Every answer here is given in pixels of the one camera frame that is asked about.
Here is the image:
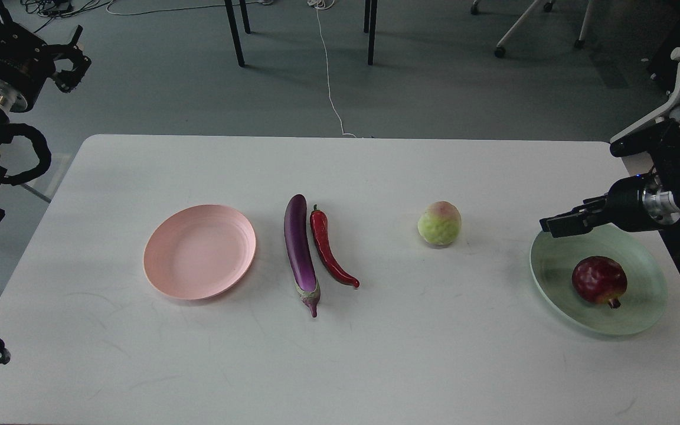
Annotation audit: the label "black table leg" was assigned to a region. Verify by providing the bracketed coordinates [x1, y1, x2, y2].
[224, 0, 251, 68]
[362, 0, 378, 66]

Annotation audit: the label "light green plastic plate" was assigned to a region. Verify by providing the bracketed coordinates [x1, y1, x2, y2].
[529, 225, 668, 336]

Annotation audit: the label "white office chair base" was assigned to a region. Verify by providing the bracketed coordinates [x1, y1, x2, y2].
[493, 1, 599, 59]

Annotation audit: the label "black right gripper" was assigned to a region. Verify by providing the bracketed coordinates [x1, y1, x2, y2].
[540, 176, 680, 238]

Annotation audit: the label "red pomegranate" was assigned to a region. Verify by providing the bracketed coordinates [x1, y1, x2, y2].
[571, 256, 628, 309]

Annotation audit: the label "green pink peach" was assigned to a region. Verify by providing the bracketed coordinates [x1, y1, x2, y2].
[417, 201, 462, 247]

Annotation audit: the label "red chili pepper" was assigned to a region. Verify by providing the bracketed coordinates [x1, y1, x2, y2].
[309, 204, 361, 289]

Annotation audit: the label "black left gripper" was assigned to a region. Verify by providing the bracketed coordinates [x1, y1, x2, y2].
[0, 25, 91, 113]

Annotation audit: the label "black table leg left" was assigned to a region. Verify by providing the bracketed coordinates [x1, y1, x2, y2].
[224, 0, 251, 68]

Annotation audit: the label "white floor cable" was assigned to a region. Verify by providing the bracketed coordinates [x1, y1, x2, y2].
[308, 0, 358, 139]

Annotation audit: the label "purple eggplant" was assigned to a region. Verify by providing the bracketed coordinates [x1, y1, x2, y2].
[283, 194, 321, 318]

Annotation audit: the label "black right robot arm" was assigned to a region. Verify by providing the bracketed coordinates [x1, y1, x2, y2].
[540, 119, 680, 238]

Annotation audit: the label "black table leg right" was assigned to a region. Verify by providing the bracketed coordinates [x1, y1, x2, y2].
[362, 0, 378, 66]

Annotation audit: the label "pink plastic plate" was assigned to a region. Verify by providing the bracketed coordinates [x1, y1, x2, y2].
[143, 204, 257, 301]

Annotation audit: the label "black floor cables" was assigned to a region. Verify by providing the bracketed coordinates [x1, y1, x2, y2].
[20, 0, 110, 18]

